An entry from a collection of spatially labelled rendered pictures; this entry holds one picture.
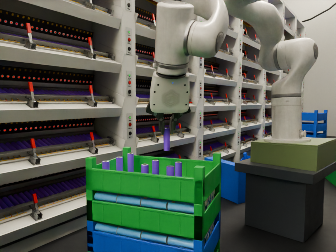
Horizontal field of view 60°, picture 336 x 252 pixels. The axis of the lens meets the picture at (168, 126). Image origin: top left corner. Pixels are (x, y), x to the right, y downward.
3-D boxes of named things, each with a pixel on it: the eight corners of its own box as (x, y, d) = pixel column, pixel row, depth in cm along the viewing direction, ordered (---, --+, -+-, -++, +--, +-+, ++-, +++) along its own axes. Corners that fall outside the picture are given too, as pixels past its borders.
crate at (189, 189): (221, 181, 80) (221, 152, 80) (202, 205, 62) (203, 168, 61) (126, 171, 91) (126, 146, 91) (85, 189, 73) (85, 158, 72)
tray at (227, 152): (234, 156, 254) (240, 142, 250) (201, 169, 205) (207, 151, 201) (214, 146, 265) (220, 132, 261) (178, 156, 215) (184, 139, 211)
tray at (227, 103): (235, 110, 251) (241, 95, 247) (201, 112, 202) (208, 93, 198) (215, 102, 261) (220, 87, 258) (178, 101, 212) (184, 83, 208)
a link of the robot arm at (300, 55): (277, 98, 133) (276, 45, 132) (322, 96, 121) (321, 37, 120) (266, 98, 124) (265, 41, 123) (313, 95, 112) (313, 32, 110)
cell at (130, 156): (135, 174, 87) (135, 152, 87) (132, 175, 85) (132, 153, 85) (129, 173, 88) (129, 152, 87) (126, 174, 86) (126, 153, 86)
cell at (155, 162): (160, 183, 77) (160, 159, 76) (157, 185, 75) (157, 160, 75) (154, 182, 78) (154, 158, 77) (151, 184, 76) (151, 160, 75)
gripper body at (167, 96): (152, 73, 68) (150, 115, 74) (194, 74, 70) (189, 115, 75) (149, 63, 75) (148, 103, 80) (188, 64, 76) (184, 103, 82)
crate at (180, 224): (221, 209, 81) (221, 181, 80) (202, 241, 62) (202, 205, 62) (126, 196, 92) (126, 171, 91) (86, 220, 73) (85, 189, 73)
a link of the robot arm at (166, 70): (154, 65, 67) (154, 77, 69) (192, 66, 68) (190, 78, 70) (151, 55, 74) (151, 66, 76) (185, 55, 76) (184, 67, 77)
